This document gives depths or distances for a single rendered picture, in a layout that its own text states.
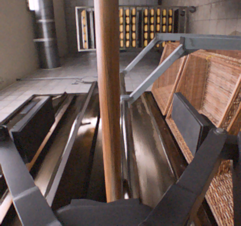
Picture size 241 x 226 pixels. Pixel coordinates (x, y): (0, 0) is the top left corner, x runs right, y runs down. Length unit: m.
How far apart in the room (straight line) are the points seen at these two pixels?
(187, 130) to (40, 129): 0.13
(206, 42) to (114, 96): 0.51
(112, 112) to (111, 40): 0.10
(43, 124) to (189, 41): 0.59
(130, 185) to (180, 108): 0.20
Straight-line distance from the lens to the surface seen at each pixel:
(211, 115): 1.27
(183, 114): 0.17
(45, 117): 0.19
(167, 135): 1.20
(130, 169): 0.37
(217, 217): 0.77
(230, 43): 0.76
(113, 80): 0.24
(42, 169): 1.03
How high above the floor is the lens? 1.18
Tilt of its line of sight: 1 degrees down
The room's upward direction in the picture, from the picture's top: 91 degrees counter-clockwise
